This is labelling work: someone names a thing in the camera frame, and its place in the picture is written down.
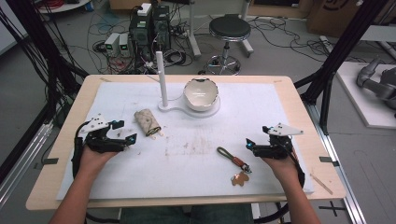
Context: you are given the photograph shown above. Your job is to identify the green and brown keychain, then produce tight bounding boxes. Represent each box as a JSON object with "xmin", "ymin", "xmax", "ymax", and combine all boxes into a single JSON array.
[{"xmin": 216, "ymin": 146, "xmax": 253, "ymax": 188}]

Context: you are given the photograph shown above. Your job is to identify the black round stool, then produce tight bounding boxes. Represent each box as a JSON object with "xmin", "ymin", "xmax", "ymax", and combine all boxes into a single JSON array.
[{"xmin": 203, "ymin": 13, "xmax": 253, "ymax": 77}]

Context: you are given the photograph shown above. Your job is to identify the white box on tower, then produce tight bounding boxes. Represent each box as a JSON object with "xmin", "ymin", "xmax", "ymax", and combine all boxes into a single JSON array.
[{"xmin": 136, "ymin": 2, "xmax": 153, "ymax": 17}]

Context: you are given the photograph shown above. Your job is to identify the brown cardboard box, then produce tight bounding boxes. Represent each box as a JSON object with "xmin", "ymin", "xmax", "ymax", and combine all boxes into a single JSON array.
[{"xmin": 305, "ymin": 0, "xmax": 396, "ymax": 39}]

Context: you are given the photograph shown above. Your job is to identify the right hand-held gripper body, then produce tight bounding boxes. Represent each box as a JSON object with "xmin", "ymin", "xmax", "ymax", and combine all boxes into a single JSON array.
[{"xmin": 253, "ymin": 122, "xmax": 304, "ymax": 161}]

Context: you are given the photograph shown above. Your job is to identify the person's right hand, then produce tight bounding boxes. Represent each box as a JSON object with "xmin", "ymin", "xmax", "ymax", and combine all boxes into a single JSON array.
[{"xmin": 262, "ymin": 153, "xmax": 302, "ymax": 188}]

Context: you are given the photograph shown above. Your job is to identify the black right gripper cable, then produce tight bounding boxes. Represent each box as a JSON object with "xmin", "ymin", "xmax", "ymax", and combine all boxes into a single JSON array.
[{"xmin": 253, "ymin": 148, "xmax": 306, "ymax": 224}]

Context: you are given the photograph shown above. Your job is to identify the white desk leg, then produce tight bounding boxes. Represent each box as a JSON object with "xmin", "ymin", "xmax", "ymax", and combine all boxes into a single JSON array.
[
  {"xmin": 186, "ymin": 0, "xmax": 203, "ymax": 59},
  {"xmin": 238, "ymin": 0, "xmax": 255, "ymax": 59}
]

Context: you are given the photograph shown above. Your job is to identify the person's blue jeans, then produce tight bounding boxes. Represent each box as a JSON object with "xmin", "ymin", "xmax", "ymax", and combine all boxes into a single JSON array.
[{"xmin": 119, "ymin": 203, "xmax": 255, "ymax": 224}]

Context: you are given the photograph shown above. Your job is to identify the white floor platform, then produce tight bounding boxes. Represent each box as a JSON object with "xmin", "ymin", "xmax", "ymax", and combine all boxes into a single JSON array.
[{"xmin": 335, "ymin": 61, "xmax": 396, "ymax": 130}]

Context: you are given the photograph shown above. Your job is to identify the white stand with pole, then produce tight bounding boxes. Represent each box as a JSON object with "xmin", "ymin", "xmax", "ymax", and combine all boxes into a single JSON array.
[{"xmin": 155, "ymin": 50, "xmax": 221, "ymax": 119}]

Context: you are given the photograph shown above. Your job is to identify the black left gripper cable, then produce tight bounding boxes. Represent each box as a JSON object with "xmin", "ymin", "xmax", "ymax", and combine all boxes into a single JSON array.
[{"xmin": 71, "ymin": 120, "xmax": 92, "ymax": 180}]

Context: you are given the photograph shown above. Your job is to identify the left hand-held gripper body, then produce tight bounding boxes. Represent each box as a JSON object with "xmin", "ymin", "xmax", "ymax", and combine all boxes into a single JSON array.
[{"xmin": 76, "ymin": 113, "xmax": 130, "ymax": 154}]

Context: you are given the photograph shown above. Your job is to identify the white power supply unit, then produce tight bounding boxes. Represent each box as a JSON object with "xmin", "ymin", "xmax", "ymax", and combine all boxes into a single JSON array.
[
  {"xmin": 118, "ymin": 33, "xmax": 132, "ymax": 58},
  {"xmin": 104, "ymin": 32, "xmax": 121, "ymax": 57}
]

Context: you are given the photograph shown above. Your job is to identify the black computer tower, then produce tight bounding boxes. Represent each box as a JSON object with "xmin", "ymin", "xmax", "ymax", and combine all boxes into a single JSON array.
[{"xmin": 128, "ymin": 4, "xmax": 172, "ymax": 62}]

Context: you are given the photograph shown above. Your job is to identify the white eggshell-shaped bowl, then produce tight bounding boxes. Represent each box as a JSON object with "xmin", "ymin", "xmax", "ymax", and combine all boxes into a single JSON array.
[{"xmin": 182, "ymin": 77, "xmax": 219, "ymax": 113}]

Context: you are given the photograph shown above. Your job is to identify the light wooden table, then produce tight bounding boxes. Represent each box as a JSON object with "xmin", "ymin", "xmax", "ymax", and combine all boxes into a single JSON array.
[{"xmin": 25, "ymin": 74, "xmax": 347, "ymax": 212}]

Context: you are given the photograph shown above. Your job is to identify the thin wooden stick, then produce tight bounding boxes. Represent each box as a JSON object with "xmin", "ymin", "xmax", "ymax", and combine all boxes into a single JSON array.
[{"xmin": 309, "ymin": 173, "xmax": 333, "ymax": 196}]

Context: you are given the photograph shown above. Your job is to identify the rolled beige key pouch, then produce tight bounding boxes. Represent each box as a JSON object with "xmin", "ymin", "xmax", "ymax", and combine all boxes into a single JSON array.
[{"xmin": 134, "ymin": 108, "xmax": 164, "ymax": 139}]

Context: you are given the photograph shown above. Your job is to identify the white table mat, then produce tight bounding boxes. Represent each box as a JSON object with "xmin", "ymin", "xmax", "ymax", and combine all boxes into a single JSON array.
[{"xmin": 55, "ymin": 81, "xmax": 315, "ymax": 201}]

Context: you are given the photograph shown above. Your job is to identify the black metal frame post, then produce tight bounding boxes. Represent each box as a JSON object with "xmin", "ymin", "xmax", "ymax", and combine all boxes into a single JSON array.
[
  {"xmin": 0, "ymin": 0, "xmax": 90, "ymax": 185},
  {"xmin": 293, "ymin": 0, "xmax": 389, "ymax": 135}
]

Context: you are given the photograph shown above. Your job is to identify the aluminium floor rail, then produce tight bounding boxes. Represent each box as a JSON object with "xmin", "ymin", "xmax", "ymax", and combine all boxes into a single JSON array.
[
  {"xmin": 0, "ymin": 122, "xmax": 54, "ymax": 207},
  {"xmin": 303, "ymin": 102, "xmax": 368, "ymax": 224}
]

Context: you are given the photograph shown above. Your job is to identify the black tape cross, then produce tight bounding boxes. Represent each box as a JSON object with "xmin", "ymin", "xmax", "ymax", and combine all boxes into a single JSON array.
[{"xmin": 318, "ymin": 201, "xmax": 347, "ymax": 217}]

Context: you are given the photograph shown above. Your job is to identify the person's left hand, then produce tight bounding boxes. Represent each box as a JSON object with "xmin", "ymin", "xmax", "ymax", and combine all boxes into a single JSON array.
[{"xmin": 78, "ymin": 146, "xmax": 118, "ymax": 180}]

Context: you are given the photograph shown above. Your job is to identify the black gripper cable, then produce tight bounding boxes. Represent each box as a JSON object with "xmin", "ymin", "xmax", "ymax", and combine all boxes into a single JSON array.
[
  {"xmin": 71, "ymin": 120, "xmax": 92, "ymax": 180},
  {"xmin": 253, "ymin": 148, "xmax": 306, "ymax": 224}
]

